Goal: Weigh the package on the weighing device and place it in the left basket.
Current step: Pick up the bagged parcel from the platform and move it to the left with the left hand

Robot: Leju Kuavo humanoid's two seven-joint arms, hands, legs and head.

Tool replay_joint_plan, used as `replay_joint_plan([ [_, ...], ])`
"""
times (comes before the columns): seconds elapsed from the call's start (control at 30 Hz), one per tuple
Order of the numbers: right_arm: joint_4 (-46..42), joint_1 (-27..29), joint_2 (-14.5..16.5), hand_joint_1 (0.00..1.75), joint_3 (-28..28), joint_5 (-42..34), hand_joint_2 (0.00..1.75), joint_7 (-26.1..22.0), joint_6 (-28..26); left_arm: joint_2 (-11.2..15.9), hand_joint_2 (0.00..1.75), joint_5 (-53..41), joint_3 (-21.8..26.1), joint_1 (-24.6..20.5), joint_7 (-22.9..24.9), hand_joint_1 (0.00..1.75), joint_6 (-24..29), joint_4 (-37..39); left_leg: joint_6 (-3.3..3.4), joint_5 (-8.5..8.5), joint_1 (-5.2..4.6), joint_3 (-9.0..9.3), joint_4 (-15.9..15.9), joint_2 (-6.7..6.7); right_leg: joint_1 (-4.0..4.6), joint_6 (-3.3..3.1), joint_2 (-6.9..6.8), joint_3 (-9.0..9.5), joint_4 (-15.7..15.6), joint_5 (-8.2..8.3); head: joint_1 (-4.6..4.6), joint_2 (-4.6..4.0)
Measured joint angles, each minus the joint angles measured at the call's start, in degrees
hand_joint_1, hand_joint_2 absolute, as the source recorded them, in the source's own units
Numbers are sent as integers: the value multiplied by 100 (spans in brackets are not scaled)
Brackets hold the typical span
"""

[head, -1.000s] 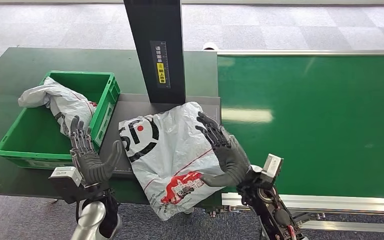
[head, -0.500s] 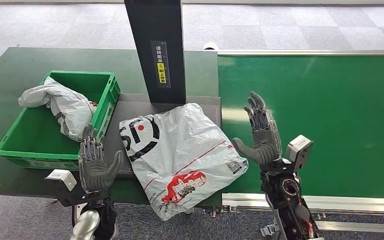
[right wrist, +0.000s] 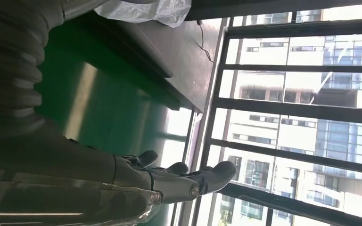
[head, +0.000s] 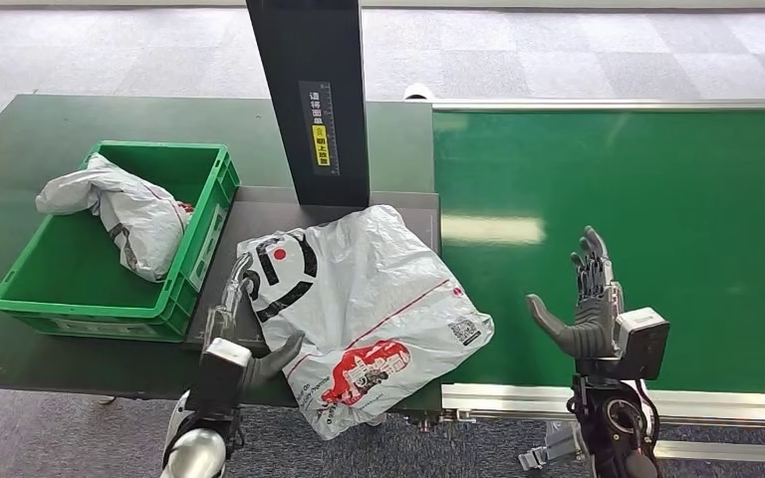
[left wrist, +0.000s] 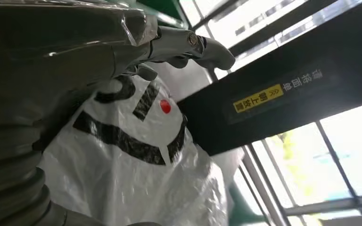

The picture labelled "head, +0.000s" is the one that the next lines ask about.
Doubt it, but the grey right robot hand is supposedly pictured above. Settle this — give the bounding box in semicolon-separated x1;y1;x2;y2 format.
525;226;626;361

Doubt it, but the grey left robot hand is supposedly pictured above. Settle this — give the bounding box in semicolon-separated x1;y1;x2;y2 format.
205;253;307;391

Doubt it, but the white courier bag red print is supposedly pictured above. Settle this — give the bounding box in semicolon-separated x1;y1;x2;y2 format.
236;204;495;442

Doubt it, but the white basket side label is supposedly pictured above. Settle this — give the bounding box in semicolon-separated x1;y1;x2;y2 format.
186;202;229;292

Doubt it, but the green plastic basket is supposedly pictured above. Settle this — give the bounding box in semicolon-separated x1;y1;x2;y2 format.
0;139;242;344

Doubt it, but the green belt conveyor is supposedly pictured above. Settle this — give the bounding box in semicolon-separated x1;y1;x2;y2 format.
430;99;765;430

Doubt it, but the crumpled white courier bag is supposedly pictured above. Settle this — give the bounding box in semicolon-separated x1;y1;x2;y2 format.
35;152;195;284

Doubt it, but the yellow black column label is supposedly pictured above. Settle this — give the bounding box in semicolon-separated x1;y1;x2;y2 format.
298;80;342;177

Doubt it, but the black scanner column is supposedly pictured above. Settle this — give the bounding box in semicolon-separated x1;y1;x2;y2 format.
245;0;372;208

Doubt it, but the dark green table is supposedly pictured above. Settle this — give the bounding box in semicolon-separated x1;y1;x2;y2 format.
0;94;444;415

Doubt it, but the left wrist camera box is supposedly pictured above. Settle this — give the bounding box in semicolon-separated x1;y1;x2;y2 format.
198;338;253;418

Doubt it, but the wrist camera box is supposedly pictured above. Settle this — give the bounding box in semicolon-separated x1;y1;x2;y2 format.
198;338;253;418
615;306;671;382

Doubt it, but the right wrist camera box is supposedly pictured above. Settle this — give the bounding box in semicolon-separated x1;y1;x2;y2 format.
615;306;671;382

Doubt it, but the metal conveyor support bracket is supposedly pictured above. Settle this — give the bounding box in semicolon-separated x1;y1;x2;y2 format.
518;421;765;474

